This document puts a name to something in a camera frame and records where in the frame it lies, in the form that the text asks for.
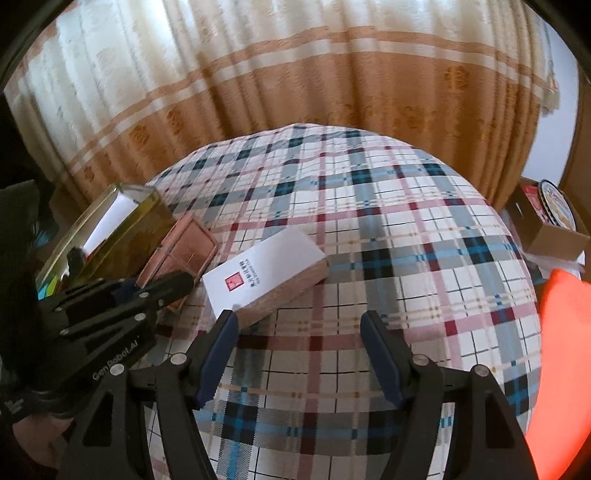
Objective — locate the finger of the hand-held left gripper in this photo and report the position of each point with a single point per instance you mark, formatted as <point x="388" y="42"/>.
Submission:
<point x="92" y="293"/>
<point x="171" y="288"/>

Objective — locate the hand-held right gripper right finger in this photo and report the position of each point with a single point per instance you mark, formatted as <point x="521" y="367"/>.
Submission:
<point x="383" y="360"/>

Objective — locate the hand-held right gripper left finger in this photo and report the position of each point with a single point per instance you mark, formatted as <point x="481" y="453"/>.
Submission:
<point x="221" y="355"/>

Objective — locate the green block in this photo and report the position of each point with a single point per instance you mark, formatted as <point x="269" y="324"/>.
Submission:
<point x="48" y="284"/>

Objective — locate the pink makeup palette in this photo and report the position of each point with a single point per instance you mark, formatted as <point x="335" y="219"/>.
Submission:
<point x="184" y="244"/>

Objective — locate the gold metal tin tray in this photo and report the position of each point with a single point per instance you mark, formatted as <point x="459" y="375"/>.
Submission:
<point x="138" y="230"/>

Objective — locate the white cardboard box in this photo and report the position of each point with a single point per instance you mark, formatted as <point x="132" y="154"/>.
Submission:
<point x="258" y="267"/>

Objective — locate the person's left forearm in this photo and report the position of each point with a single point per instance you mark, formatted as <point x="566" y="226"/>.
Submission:
<point x="37" y="443"/>

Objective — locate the orange cloth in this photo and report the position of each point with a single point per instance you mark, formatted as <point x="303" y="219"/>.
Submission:
<point x="563" y="346"/>

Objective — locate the brown cardboard box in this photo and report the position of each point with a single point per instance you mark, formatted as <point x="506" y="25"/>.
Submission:
<point x="554" y="240"/>

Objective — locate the red packet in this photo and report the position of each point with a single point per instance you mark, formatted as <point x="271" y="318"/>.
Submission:
<point x="528" y="198"/>

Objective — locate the round decorated tin lid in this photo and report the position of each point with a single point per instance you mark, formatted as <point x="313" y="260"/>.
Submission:
<point x="556" y="203"/>

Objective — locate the cream and orange curtain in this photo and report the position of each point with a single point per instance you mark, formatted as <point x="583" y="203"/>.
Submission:
<point x="277" y="69"/>

